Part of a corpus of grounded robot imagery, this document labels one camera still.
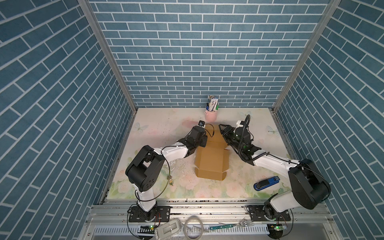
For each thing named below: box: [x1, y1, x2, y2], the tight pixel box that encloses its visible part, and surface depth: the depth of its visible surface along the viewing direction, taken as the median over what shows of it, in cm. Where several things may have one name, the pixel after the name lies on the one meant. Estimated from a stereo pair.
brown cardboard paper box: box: [194, 124, 230, 181], surface depth 92 cm
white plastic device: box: [154, 218, 181, 240], surface depth 68 cm
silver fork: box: [218, 217, 255, 227], surface depth 72 cm
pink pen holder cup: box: [204, 110, 218, 122], surface depth 111 cm
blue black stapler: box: [253, 176, 280, 192], surface depth 82 cm
